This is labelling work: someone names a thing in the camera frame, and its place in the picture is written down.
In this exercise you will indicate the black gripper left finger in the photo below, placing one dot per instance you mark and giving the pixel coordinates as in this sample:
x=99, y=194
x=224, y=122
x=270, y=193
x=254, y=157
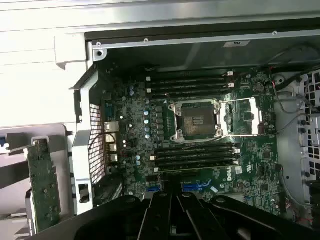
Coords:
x=155, y=217

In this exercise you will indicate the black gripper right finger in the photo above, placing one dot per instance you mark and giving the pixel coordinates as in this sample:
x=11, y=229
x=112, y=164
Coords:
x=195, y=217

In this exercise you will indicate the blue expansion slot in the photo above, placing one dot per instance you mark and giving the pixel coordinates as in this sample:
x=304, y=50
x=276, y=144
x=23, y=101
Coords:
x=191, y=188

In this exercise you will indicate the long black expansion slot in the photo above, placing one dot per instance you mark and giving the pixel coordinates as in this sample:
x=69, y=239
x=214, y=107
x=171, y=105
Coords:
x=188, y=173

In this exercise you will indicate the black RAM slot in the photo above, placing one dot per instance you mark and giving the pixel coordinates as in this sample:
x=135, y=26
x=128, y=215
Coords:
x=195, y=149
x=190, y=82
x=195, y=155
x=190, y=93
x=190, y=76
x=195, y=167
x=195, y=161
x=190, y=87

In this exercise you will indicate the green motherboard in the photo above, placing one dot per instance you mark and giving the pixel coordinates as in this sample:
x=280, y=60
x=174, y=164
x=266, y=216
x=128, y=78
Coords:
x=250, y=160

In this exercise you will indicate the CPU socket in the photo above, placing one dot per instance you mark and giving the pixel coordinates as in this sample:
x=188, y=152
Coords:
x=197, y=122

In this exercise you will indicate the silver socket cover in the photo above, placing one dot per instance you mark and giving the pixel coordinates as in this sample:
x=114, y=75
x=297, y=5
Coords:
x=253, y=117

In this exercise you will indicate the silver disk bay cage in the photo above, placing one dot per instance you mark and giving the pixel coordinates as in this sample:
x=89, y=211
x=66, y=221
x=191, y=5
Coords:
x=287, y=140

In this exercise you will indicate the grey parts rack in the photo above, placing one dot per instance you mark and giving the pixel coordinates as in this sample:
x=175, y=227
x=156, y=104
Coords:
x=37, y=130

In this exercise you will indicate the black and silver PC case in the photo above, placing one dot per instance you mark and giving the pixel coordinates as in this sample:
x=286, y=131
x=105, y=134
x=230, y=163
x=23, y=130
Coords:
x=200, y=52

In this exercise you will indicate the blue disk caddy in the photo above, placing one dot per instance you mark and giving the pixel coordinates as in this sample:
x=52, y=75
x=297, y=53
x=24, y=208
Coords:
x=2, y=141

